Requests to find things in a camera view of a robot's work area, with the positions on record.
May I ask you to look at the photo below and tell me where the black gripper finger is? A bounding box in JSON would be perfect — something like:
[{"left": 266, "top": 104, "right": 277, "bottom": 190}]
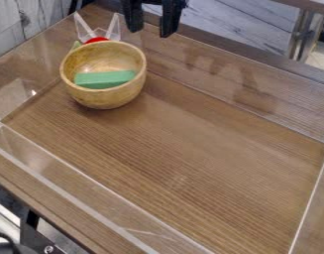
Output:
[
  {"left": 120, "top": 0, "right": 144, "bottom": 33},
  {"left": 160, "top": 0, "right": 188, "bottom": 38}
]

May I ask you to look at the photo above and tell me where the black cable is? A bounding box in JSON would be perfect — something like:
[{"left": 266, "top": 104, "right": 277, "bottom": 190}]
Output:
[{"left": 0, "top": 231, "right": 19, "bottom": 254}]

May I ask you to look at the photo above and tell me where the clear acrylic corner bracket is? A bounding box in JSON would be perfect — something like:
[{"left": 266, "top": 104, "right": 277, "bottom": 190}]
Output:
[{"left": 73, "top": 13, "right": 120, "bottom": 43}]

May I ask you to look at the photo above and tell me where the black table leg bracket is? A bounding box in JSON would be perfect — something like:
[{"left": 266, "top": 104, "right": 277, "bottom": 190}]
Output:
[{"left": 19, "top": 210, "right": 66, "bottom": 254}]

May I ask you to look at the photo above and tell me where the red fruit with green leaf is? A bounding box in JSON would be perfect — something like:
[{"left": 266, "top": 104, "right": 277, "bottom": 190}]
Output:
[{"left": 71, "top": 37, "right": 108, "bottom": 50}]

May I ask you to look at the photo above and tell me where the wooden bowl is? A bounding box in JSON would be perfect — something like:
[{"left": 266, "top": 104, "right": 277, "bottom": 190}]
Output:
[{"left": 59, "top": 41, "right": 146, "bottom": 109}]

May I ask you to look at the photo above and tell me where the green rectangular block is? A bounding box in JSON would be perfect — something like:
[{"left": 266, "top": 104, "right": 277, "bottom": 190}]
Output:
[{"left": 74, "top": 70, "right": 134, "bottom": 89}]

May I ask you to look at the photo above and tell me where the clear acrylic tray wall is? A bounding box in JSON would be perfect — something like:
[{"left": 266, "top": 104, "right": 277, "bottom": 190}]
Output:
[{"left": 0, "top": 122, "right": 213, "bottom": 254}]

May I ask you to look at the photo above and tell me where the metal table leg background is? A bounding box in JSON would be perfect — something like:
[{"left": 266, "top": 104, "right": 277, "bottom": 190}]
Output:
[{"left": 286, "top": 10, "right": 324, "bottom": 62}]

